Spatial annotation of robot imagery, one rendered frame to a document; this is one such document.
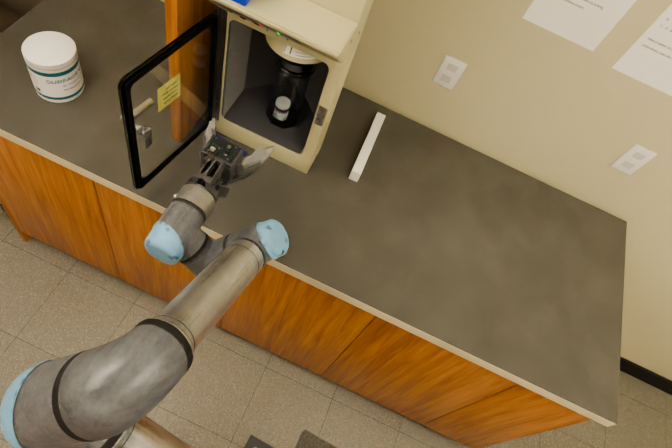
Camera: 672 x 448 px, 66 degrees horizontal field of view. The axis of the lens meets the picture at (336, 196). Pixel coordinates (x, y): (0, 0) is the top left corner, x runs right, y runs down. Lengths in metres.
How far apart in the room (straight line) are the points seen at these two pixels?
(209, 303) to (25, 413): 0.26
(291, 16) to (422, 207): 0.76
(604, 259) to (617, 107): 0.49
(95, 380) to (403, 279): 0.94
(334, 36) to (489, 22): 0.61
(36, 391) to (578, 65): 1.45
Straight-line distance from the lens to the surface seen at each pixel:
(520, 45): 1.60
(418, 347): 1.61
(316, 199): 1.51
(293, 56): 1.28
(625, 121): 1.75
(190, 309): 0.80
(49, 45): 1.63
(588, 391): 1.64
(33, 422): 0.81
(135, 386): 0.72
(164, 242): 1.00
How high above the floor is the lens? 2.19
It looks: 55 degrees down
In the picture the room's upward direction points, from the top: 25 degrees clockwise
